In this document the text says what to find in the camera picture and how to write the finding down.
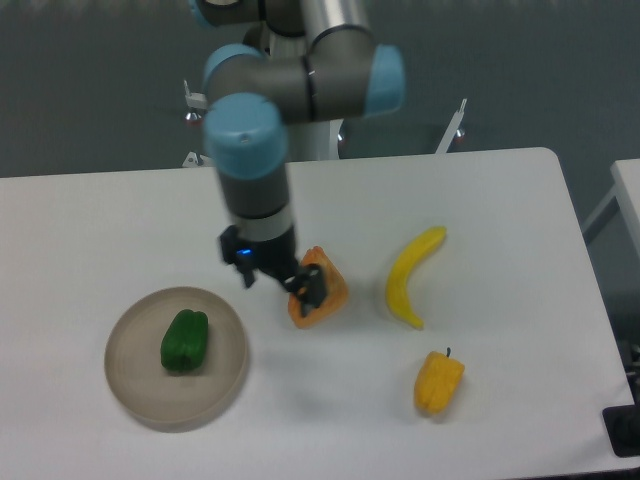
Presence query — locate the black device at table edge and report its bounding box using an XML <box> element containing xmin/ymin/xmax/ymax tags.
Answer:
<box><xmin>602</xmin><ymin>405</ymin><xmax>639</xmax><ymax>458</ymax></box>

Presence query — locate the yellow bell pepper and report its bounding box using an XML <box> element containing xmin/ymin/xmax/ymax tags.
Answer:
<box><xmin>413</xmin><ymin>347</ymin><xmax>465</xmax><ymax>415</ymax></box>

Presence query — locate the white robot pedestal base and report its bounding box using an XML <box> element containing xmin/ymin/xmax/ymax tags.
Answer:
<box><xmin>180</xmin><ymin>22</ymin><xmax>469</xmax><ymax>169</ymax></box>

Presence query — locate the yellow banana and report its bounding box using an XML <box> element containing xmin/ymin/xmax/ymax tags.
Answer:
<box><xmin>385</xmin><ymin>226</ymin><xmax>447</xmax><ymax>330</ymax></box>

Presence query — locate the white side table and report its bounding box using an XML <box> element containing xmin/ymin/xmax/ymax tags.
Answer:
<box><xmin>581</xmin><ymin>159</ymin><xmax>639</xmax><ymax>252</ymax></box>

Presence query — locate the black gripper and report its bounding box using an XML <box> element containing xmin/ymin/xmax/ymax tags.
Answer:
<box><xmin>219</xmin><ymin>225</ymin><xmax>328</xmax><ymax>318</ymax></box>

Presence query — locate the orange pastry wedge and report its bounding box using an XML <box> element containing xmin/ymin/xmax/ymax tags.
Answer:
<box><xmin>287</xmin><ymin>246</ymin><xmax>349</xmax><ymax>329</ymax></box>

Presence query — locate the green bell pepper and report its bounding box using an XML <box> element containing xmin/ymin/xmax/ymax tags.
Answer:
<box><xmin>160</xmin><ymin>309</ymin><xmax>209</xmax><ymax>372</ymax></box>

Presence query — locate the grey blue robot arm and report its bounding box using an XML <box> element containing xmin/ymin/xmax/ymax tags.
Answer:
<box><xmin>190</xmin><ymin>1</ymin><xmax>406</xmax><ymax>327</ymax></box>

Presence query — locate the beige round plate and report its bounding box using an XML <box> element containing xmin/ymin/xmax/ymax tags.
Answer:
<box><xmin>104</xmin><ymin>287</ymin><xmax>249</xmax><ymax>432</ymax></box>

